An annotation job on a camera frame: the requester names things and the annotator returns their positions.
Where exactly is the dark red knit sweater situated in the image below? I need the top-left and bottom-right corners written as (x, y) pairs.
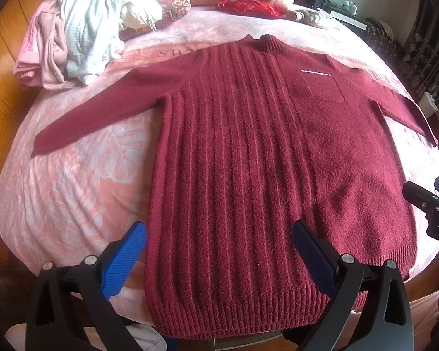
top-left (33, 35), bottom-right (432, 338)

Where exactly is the red patterned cloth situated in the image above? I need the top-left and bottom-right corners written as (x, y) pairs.
top-left (215, 0), bottom-right (286, 19)

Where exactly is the cream zippered garment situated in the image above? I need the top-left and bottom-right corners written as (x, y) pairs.
top-left (119, 1), bottom-right (162, 31)

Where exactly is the beige cloth item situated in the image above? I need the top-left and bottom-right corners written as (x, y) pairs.
top-left (285, 7), bottom-right (335, 29)

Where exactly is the dark patterned curtain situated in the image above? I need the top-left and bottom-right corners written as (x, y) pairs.
top-left (400, 0), bottom-right (439, 104)

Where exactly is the pale blue white garment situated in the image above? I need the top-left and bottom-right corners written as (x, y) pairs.
top-left (60, 0), bottom-right (162, 86)

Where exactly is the pink garment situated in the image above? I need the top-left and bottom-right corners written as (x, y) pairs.
top-left (13, 0), bottom-right (78, 90)

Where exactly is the plaid dark cloth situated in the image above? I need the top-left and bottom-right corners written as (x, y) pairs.
top-left (366, 18), bottom-right (404, 64)

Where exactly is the paisley patterned cushion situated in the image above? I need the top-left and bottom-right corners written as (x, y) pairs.
top-left (119, 0), bottom-right (191, 41)

